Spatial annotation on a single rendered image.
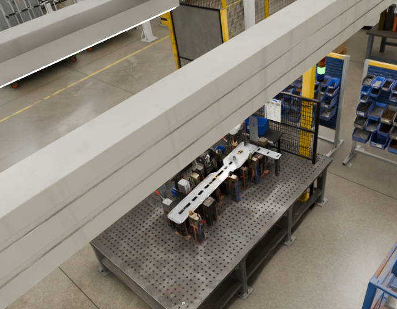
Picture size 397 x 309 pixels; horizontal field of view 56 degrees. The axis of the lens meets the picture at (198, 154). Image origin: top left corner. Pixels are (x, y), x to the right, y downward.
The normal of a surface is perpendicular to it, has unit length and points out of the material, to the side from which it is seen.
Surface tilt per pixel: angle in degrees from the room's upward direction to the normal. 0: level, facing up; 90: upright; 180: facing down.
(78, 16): 90
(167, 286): 0
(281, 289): 0
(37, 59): 90
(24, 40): 90
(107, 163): 90
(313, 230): 0
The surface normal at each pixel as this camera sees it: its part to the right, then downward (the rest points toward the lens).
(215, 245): -0.13, -0.78
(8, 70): 0.73, 0.35
